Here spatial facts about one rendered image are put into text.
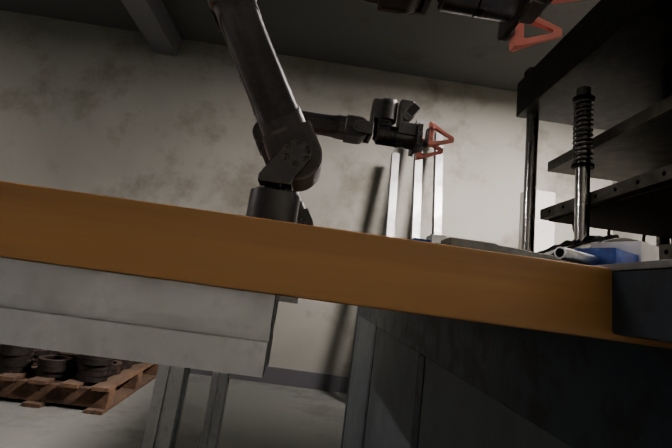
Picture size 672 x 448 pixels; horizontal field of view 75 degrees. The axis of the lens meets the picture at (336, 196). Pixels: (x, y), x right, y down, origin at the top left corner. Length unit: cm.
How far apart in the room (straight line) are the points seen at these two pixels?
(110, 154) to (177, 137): 57
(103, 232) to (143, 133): 389
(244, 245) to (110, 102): 413
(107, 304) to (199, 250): 7
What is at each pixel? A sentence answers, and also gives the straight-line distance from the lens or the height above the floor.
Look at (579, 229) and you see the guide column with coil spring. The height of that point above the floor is 113.
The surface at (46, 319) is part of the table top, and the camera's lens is 30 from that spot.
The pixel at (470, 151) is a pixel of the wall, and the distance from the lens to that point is 413.
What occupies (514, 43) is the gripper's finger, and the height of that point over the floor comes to 117.
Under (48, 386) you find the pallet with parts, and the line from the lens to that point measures 286.
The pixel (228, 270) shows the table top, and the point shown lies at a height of 77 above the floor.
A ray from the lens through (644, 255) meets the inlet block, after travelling 54.
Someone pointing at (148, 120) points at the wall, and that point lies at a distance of 417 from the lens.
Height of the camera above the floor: 76
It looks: 12 degrees up
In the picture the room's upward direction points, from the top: 8 degrees clockwise
